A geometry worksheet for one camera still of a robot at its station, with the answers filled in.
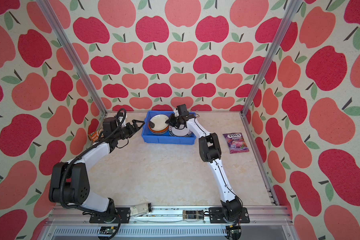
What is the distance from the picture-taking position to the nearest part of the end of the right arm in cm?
86

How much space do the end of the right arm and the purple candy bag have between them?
346 mm

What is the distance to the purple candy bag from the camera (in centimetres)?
98
